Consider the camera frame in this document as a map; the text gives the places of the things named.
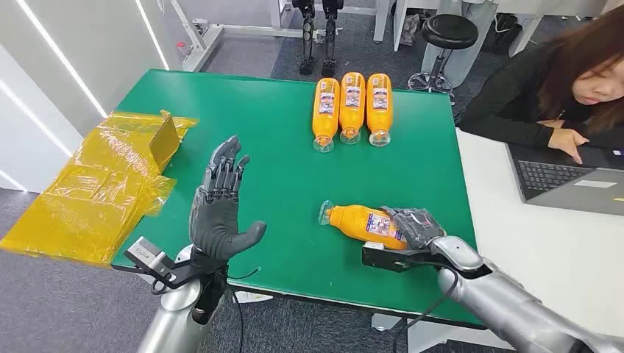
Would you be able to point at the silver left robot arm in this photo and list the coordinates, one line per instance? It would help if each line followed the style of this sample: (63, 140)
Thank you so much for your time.
(170, 316)

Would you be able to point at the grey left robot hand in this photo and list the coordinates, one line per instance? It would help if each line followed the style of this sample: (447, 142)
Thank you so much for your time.
(214, 219)

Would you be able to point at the yellow wrapped small box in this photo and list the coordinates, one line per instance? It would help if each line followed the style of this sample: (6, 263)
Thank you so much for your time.
(164, 139)

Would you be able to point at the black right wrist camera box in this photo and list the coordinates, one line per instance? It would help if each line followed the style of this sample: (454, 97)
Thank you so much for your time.
(390, 258)

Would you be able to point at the white table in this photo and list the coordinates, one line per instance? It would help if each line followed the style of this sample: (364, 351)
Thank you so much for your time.
(546, 263)

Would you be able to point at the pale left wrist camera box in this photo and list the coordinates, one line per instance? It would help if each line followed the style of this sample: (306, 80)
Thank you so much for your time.
(146, 255)

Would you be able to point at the person's hand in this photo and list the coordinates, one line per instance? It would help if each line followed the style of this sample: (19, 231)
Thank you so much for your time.
(568, 141)

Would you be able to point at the grey laptop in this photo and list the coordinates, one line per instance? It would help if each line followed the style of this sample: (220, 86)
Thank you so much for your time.
(560, 187)

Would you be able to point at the person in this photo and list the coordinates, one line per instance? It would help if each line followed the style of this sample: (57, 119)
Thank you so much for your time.
(526, 97)

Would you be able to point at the black bag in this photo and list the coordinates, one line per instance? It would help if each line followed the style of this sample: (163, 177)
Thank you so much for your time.
(504, 31)

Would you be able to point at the white paper scrap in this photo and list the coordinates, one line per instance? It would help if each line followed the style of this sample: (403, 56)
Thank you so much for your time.
(251, 297)

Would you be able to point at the white metal frame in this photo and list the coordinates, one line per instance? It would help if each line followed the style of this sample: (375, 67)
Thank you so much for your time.
(209, 41)

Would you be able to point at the green table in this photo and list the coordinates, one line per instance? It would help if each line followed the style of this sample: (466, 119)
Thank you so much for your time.
(287, 175)

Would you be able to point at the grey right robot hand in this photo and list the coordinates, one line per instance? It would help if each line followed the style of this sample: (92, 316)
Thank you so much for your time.
(414, 226)

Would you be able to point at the white desk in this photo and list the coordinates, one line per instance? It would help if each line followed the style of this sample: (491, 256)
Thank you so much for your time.
(468, 14)

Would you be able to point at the yellow plastic bag pile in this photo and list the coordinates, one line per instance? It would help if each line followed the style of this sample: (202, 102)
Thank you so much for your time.
(92, 195)

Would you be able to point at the black round stool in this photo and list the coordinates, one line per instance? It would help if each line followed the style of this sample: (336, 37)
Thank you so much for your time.
(446, 36)

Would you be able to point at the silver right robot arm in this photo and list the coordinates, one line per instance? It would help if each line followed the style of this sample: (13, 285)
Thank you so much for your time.
(507, 307)

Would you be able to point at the black robot leg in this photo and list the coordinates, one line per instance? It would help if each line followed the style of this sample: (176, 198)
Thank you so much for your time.
(331, 41)
(307, 39)

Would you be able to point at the orange juice bottle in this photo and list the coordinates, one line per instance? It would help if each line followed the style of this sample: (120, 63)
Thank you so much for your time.
(325, 112)
(361, 223)
(352, 105)
(379, 107)

